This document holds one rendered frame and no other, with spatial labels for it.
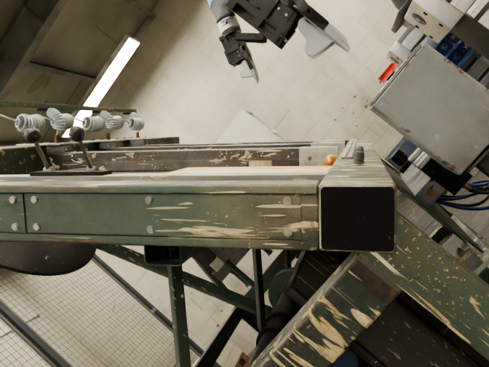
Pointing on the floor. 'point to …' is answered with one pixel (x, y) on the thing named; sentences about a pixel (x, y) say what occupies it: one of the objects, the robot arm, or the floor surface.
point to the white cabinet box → (249, 129)
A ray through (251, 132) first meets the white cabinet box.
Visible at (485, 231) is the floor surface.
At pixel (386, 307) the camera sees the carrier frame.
